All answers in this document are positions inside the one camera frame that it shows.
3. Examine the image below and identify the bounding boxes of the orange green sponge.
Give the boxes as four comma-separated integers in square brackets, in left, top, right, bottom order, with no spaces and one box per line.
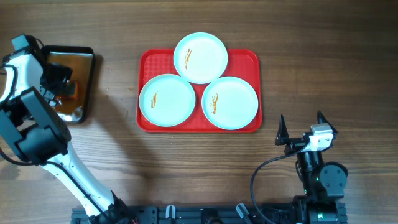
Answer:
[63,80,78,100]

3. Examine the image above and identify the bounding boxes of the light blue plate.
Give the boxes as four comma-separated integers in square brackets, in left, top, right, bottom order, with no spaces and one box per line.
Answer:
[173,32,228,84]
[139,74,196,128]
[201,77,259,131]

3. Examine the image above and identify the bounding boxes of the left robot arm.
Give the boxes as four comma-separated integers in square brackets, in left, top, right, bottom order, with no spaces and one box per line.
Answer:
[1,34,136,223]

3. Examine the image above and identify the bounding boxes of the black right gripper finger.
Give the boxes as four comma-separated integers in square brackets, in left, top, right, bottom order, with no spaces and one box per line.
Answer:
[275,114,290,146]
[317,110,338,136]

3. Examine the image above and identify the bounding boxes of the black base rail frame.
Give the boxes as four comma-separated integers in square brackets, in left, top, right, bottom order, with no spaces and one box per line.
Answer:
[70,202,348,224]

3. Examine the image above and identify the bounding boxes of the black water tray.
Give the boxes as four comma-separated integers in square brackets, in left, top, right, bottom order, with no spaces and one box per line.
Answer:
[42,45,95,123]

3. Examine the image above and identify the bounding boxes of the light blue plate top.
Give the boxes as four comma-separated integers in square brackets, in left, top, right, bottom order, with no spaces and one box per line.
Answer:
[173,32,228,84]

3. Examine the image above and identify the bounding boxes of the red plastic tray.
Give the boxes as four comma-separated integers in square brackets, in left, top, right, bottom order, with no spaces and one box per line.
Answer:
[136,49,262,133]

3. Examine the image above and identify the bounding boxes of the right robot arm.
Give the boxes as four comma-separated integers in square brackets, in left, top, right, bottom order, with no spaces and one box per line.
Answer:
[275,111,348,224]

